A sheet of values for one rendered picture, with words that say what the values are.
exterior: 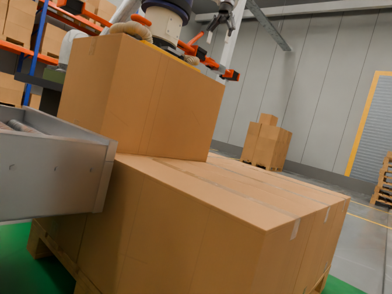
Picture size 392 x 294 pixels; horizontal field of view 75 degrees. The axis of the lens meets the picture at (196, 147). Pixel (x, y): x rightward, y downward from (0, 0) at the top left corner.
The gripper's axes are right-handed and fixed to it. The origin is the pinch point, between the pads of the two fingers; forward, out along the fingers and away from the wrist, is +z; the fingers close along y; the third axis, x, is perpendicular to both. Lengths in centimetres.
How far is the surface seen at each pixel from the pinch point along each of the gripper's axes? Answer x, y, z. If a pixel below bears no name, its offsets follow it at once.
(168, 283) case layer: -68, 65, 91
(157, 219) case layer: -69, 57, 78
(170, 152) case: -37, 23, 65
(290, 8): 811, -404, -486
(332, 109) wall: 884, -174, -133
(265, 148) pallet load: 609, -252, 59
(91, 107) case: -71, 12, 54
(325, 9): 819, -274, -470
